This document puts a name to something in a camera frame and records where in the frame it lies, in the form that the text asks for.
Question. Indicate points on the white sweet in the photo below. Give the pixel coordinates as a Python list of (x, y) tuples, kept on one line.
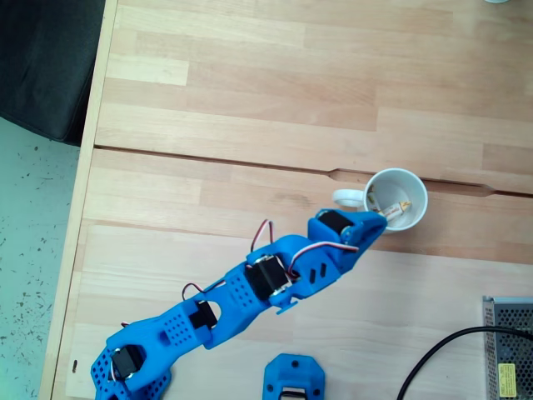
[(371, 200), (393, 210)]

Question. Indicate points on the white ceramic mug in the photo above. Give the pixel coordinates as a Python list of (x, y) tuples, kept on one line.
[(404, 183)]

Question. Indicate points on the light wooden base board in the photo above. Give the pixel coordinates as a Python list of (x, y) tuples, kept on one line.
[(395, 316)]

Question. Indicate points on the metal mesh power supply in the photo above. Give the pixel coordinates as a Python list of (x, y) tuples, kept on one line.
[(510, 350)]

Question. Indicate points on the white round object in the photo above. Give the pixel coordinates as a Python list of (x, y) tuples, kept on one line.
[(497, 1)]

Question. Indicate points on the black upholstered seat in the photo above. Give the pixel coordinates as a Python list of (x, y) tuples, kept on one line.
[(41, 62)]

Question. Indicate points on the blue post mount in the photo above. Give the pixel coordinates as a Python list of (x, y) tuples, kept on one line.
[(293, 373)]

